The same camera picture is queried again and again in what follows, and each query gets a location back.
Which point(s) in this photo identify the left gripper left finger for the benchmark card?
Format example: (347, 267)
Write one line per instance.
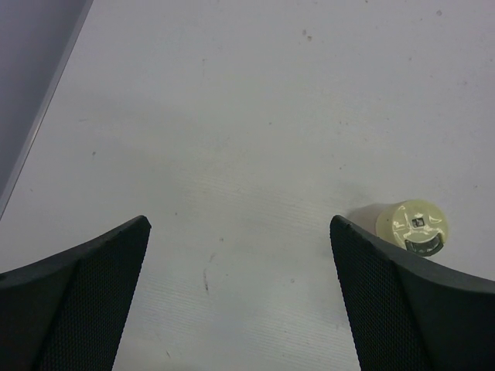
(68, 311)

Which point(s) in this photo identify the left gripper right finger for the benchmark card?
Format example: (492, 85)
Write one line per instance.
(409, 313)

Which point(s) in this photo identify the yellow lid spice jar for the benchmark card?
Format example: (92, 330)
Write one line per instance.
(415, 225)

